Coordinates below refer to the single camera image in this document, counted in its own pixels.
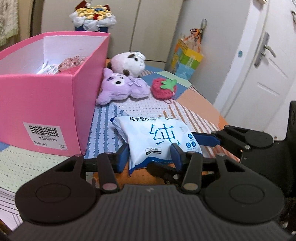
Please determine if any white blue wet wipes pack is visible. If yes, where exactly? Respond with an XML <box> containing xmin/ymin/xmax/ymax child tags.
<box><xmin>110</xmin><ymin>116</ymin><xmax>202</xmax><ymax>174</ymax></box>

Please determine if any red strawberry plush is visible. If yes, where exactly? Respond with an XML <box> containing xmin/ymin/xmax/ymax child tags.
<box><xmin>151</xmin><ymin>78</ymin><xmax>177</xmax><ymax>100</ymax></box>

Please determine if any pink cardboard box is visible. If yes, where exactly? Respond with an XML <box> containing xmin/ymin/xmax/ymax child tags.
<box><xmin>1</xmin><ymin>31</ymin><xmax>110</xmax><ymax>156</ymax></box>

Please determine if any white panda plush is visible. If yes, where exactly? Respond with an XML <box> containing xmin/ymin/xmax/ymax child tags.
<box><xmin>107</xmin><ymin>51</ymin><xmax>146</xmax><ymax>77</ymax></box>

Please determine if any purple plush toy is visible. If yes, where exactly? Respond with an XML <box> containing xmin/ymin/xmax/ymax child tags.
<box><xmin>96</xmin><ymin>68</ymin><xmax>151</xmax><ymax>105</ymax></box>

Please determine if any patchwork knitted table cover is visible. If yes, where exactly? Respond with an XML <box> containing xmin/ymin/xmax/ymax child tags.
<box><xmin>1</xmin><ymin>66</ymin><xmax>227</xmax><ymax>230</ymax></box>

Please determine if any white door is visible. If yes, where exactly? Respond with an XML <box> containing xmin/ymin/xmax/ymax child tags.
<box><xmin>214</xmin><ymin>1</ymin><xmax>295</xmax><ymax>140</ymax></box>

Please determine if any colourful paper gift bag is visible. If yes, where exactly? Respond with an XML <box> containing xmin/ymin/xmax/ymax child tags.
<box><xmin>170</xmin><ymin>19</ymin><xmax>207</xmax><ymax>80</ymax></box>

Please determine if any beige wardrobe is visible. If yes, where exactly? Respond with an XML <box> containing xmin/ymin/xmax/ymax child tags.
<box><xmin>32</xmin><ymin>0</ymin><xmax>183</xmax><ymax>69</ymax></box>

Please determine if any pink floral scrunchie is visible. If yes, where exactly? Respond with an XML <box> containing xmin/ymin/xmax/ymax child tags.
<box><xmin>58</xmin><ymin>56</ymin><xmax>87</xmax><ymax>72</ymax></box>

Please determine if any yellow flower bouquet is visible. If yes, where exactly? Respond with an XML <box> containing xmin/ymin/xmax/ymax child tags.
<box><xmin>69</xmin><ymin>1</ymin><xmax>117</xmax><ymax>33</ymax></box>

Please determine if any cream knitted cardigan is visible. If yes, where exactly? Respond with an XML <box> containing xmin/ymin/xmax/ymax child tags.
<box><xmin>0</xmin><ymin>0</ymin><xmax>19</xmax><ymax>47</ymax></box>

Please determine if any silver door handle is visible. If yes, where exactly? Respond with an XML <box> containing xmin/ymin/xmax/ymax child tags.
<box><xmin>254</xmin><ymin>32</ymin><xmax>276</xmax><ymax>68</ymax></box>

